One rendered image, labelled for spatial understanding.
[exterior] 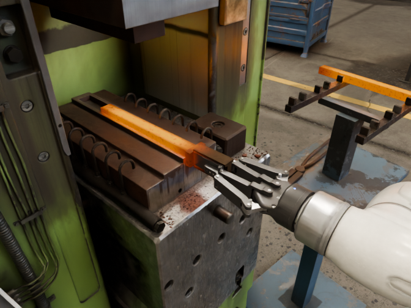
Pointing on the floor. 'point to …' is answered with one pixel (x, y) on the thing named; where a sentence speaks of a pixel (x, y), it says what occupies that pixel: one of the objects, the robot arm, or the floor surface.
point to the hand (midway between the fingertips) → (211, 162)
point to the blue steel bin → (298, 22)
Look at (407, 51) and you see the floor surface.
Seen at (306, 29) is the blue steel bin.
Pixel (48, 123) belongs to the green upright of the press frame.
